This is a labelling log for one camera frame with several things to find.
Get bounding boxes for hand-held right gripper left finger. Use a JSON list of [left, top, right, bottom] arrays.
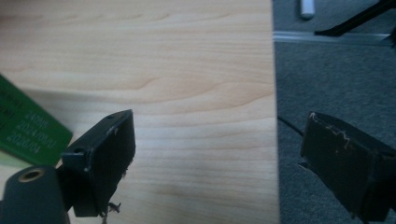
[[56, 108, 136, 218]]

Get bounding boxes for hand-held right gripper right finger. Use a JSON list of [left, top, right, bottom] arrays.
[[299, 111, 396, 224]]

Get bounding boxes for green box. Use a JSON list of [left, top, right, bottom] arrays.
[[0, 74, 74, 167]]

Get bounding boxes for metal floor strip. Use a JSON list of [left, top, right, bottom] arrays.
[[273, 30, 396, 48]]

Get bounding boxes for white tube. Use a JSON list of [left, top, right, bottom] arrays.
[[300, 0, 316, 21]]

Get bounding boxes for black cable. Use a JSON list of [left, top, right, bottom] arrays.
[[277, 115, 304, 137], [313, 0, 396, 37]]

